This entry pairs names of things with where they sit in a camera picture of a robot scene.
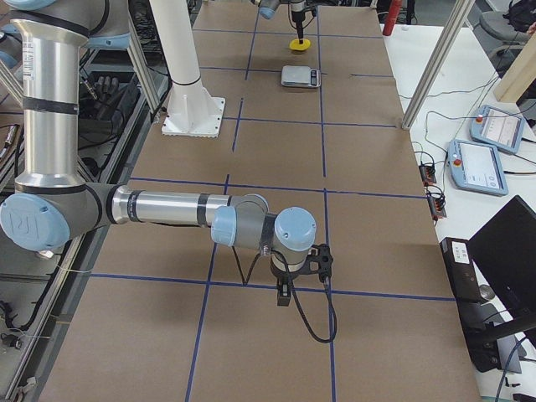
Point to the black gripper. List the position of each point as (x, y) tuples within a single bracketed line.
[(285, 277), (298, 17)]

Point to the yellow mango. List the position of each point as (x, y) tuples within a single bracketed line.
[(299, 45)]

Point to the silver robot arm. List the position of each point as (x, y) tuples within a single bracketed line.
[(53, 204), (268, 8)]

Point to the silver digital kitchen scale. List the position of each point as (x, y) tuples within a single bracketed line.
[(300, 77)]

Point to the red fire extinguisher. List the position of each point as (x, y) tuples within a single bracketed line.
[(392, 17)]

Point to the near orange black hub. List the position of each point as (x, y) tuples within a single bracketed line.
[(436, 201)]

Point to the orange black hub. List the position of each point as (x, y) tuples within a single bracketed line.
[(427, 169), (436, 201)]

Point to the far orange black hub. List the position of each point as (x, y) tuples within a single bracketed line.
[(427, 169)]

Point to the grey office chair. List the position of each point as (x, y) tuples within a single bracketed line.
[(510, 27)]

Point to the black desktop computer box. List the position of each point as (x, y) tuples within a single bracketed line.
[(475, 311)]

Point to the far blue teach pendant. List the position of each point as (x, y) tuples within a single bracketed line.
[(498, 128)]

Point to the blue teach pendant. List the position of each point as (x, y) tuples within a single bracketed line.
[(498, 128), (476, 167)]

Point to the black monitor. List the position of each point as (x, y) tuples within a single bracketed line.
[(504, 251)]

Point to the wooden beam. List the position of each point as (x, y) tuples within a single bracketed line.
[(520, 75)]

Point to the near blue teach pendant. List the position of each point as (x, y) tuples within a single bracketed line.
[(476, 167)]

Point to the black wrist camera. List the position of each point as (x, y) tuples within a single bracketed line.
[(320, 262)]

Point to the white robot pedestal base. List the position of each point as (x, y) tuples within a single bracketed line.
[(191, 110)]

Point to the aluminium frame post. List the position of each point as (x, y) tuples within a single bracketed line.
[(442, 48)]

